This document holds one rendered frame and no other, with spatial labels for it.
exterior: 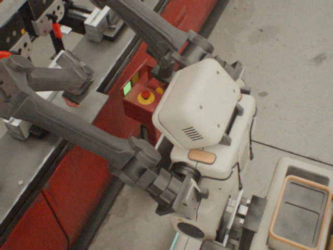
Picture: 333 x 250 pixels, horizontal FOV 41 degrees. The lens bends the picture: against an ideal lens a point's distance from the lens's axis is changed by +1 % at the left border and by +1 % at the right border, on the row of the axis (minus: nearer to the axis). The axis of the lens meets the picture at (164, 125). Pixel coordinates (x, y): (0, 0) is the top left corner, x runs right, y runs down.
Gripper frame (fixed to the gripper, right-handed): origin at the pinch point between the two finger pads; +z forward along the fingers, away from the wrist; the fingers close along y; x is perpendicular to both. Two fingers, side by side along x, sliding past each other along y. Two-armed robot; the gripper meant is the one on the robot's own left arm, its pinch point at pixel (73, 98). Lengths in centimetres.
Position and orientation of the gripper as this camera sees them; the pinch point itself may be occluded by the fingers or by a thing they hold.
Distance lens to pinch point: 161.0
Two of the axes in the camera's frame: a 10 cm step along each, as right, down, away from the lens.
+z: -4.0, 3.6, 8.4
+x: 8.0, 5.8, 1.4
